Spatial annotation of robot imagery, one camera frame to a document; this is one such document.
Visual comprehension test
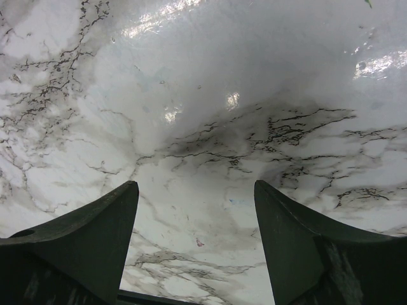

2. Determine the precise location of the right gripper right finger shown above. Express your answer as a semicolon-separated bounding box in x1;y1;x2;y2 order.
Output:
254;180;406;304

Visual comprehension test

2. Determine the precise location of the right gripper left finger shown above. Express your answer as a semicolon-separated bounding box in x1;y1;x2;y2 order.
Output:
1;181;139;304

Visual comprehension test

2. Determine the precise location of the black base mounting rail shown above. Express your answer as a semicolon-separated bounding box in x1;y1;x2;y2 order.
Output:
116;290;197;305

